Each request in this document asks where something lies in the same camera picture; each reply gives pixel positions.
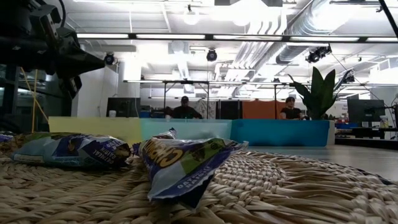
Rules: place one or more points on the dark background desk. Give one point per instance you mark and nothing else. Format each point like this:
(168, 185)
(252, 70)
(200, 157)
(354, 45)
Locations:
(367, 133)

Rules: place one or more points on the teal plastic bin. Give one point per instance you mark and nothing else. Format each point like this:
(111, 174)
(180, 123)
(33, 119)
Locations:
(202, 129)

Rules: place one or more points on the black computer monitor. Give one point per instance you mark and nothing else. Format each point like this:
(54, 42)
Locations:
(365, 112)

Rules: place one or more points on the round woven wicker basket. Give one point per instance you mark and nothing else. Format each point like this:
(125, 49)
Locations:
(280, 193)

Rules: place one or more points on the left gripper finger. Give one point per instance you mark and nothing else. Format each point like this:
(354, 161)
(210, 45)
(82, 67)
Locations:
(77, 62)

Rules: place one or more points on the long linear ceiling light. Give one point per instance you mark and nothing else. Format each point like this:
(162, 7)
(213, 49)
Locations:
(171, 36)

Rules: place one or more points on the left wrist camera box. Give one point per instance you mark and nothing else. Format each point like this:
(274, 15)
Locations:
(46, 21)

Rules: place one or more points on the blue storage box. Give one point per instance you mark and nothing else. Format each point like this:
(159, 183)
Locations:
(343, 126)

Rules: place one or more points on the green plant in white pot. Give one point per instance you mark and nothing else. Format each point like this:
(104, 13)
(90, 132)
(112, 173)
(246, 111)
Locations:
(320, 96)

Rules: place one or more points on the white cup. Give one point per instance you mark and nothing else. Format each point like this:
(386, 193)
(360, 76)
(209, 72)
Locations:
(112, 114)

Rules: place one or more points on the person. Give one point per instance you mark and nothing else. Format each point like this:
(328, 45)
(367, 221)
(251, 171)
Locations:
(290, 112)
(185, 112)

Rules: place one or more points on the round white pendant lamp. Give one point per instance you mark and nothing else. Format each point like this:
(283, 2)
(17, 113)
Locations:
(191, 17)

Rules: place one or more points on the black partition panel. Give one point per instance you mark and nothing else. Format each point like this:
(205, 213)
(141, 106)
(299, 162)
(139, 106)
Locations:
(230, 109)

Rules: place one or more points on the orange partition panel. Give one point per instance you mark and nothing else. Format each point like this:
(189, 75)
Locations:
(261, 109)

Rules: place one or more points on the blue plastic bin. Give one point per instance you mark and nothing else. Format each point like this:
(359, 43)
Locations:
(280, 133)

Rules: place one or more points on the yellow plastic bin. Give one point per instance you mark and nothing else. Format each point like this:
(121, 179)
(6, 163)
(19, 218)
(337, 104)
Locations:
(93, 126)

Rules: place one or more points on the black ceiling-hung camera cluster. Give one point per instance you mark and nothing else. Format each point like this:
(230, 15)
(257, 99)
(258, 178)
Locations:
(317, 54)

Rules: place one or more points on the oatmeal raisin Chewy granola bar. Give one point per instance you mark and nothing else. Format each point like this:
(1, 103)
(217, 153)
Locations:
(68, 151)
(186, 168)

